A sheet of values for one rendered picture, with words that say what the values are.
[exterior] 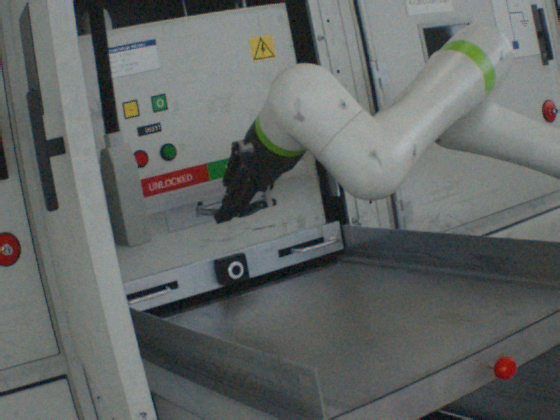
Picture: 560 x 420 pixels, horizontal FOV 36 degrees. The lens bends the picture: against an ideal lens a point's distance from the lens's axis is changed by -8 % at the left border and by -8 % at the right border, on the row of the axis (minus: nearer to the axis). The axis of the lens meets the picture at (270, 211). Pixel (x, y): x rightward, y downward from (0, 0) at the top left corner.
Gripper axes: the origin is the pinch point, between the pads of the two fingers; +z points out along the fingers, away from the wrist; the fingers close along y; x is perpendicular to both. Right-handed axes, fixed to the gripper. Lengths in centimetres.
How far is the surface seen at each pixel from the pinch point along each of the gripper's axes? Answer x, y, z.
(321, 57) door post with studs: 33.4, -26.5, -1.1
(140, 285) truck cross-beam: -13.6, 2.8, 18.7
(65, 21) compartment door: -41, -4, -59
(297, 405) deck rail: -22, 41, -35
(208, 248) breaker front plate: 2.4, -0.4, 18.3
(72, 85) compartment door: -41, 3, -55
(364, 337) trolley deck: 0.5, 33.0, -20.3
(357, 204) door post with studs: 35.5, 0.7, 14.1
